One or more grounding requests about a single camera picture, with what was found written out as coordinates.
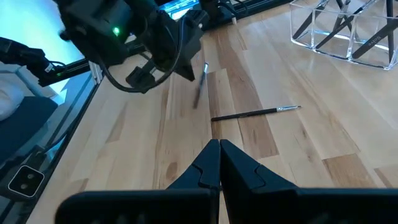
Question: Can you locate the silver edge bracket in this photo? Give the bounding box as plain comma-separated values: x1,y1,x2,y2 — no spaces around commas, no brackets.
88,60,104,85

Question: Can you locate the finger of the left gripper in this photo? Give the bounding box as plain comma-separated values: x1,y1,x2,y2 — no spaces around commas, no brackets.
182,9,210,82
126,60,156,91

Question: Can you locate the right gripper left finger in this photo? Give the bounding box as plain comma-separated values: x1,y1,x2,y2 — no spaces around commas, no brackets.
55,139,221,224

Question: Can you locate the medium black makeup brush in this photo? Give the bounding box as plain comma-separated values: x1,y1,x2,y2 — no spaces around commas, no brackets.
314,0,374,50

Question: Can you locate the black brush long silver ferrule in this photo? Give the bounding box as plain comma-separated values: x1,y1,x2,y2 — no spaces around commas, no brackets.
210,105,302,123

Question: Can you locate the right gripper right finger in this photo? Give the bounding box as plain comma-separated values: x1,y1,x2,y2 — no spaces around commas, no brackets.
220,139,398,224

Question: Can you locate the clear acrylic organizer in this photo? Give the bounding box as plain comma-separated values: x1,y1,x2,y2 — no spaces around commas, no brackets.
289,0,398,71

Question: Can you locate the slim brush silver ferrule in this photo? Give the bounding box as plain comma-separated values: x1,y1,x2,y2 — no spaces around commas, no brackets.
351,26,398,60

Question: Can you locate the thin black makeup brush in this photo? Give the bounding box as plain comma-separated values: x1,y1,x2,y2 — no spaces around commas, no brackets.
192,61,210,110
386,0,395,62

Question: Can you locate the black square socket box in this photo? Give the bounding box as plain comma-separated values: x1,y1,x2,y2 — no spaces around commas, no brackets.
6,164,45,199

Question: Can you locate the slim black makeup brush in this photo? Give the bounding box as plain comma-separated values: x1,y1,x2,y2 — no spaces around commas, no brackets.
292,0,330,41

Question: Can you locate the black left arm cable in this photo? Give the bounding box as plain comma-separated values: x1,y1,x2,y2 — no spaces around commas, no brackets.
98,18,184,94

